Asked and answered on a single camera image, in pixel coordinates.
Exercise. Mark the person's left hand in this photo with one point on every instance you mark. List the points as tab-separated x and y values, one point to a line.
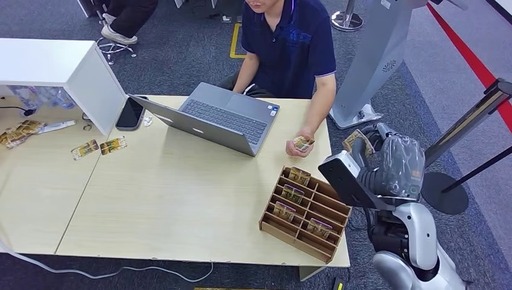
296	151

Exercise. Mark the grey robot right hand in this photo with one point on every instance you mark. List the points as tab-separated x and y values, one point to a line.
400	168

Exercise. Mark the gold card stack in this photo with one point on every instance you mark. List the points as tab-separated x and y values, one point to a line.
303	143

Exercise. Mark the gold patterned card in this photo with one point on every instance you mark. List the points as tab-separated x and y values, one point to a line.
284	211
299	176
353	138
85	149
113	145
292	194
319	228

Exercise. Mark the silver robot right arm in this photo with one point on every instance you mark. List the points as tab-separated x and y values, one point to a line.
420	236

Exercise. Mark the person's right forearm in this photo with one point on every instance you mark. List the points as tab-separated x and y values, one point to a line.
246	76

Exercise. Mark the person's left forearm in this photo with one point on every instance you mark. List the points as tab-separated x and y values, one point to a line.
322	100

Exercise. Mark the wooden slotted card tray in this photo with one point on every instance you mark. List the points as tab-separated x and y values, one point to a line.
324	208

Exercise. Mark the seated person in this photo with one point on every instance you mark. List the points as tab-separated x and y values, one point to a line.
128	16

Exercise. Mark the clear plastic wrap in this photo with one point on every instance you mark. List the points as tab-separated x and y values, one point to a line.
368	113

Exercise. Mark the grey laptop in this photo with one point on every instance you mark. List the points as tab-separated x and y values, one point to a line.
224	116

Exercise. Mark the grey kiosk stand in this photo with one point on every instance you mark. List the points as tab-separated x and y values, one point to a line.
380	52

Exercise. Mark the white table leg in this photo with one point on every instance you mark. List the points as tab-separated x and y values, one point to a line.
310	273

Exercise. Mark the small white earbud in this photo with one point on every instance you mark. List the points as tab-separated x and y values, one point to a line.
147	121

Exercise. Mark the black smartphone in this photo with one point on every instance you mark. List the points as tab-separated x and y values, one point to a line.
130	114

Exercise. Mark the chrome chair base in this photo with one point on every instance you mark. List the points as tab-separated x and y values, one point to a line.
114	48

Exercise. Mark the white flat packet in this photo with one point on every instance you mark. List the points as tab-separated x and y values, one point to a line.
56	127

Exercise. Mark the clear plastic bottle pack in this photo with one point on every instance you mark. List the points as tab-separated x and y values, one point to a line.
40	96

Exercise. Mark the white shelf box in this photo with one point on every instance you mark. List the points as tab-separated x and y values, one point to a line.
44	60

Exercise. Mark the pile of gold cards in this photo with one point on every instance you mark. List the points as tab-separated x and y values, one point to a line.
20	133

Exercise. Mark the black stanchion post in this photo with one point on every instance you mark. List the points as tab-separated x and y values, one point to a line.
444	194

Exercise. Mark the chrome stanchion post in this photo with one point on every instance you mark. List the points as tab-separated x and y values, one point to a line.
468	120
346	20

